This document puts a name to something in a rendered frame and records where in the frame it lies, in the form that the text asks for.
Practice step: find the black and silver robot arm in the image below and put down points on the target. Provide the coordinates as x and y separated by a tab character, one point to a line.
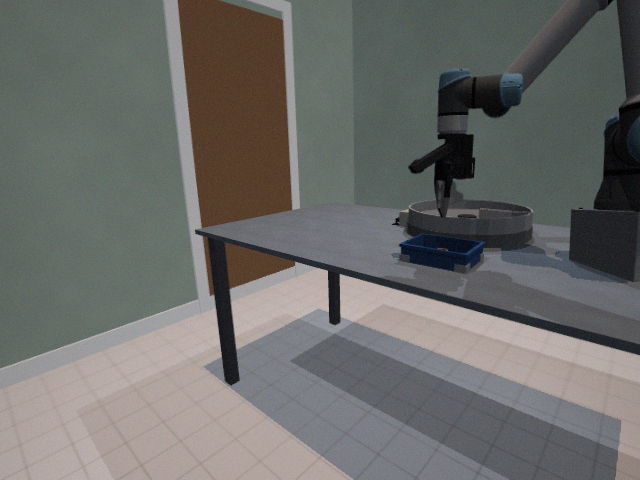
620	188

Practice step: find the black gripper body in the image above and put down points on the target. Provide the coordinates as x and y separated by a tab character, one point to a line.
462	154

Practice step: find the blue open crate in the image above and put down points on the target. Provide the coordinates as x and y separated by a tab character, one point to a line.
423	250

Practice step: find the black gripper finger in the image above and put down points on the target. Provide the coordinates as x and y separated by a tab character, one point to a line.
449	196
437	185

